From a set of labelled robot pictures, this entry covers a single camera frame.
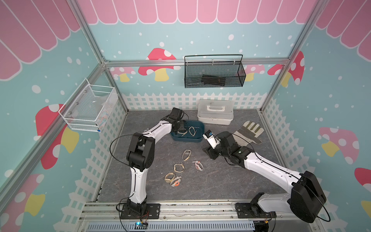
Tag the pink white watch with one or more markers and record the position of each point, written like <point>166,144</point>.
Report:
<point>198,165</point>

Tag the teal plastic storage box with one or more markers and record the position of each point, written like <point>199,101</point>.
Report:
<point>200,127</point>

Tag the green circuit board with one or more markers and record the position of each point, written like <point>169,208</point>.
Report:
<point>140,225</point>

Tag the black wire mesh basket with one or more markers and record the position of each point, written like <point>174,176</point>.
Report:
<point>229,66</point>

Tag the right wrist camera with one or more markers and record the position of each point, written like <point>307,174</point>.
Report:
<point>211,139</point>

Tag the grey slotted cable duct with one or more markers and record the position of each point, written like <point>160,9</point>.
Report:
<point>175,226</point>

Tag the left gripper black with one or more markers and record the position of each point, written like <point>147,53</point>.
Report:
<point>181,125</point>

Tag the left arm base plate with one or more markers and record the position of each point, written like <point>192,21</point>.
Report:
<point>153,211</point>

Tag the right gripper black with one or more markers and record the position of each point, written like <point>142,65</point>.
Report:
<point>209,151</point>

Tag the grey work glove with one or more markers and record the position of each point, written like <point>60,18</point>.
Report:
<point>248,133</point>

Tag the white plastic toolbox with handle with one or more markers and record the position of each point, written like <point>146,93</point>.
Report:
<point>218,112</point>

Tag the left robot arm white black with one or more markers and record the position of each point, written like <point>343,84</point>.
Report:
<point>140,156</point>

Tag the black item inside mesh basket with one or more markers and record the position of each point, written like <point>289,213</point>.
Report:
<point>213,80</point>

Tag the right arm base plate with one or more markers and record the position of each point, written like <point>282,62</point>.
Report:
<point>243,210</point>

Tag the aluminium rail frame front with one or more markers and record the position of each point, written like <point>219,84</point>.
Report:
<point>200,210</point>

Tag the white wire mesh basket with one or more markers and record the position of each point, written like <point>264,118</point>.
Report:
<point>90,107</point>

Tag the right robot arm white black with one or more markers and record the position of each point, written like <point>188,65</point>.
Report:
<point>303,195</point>

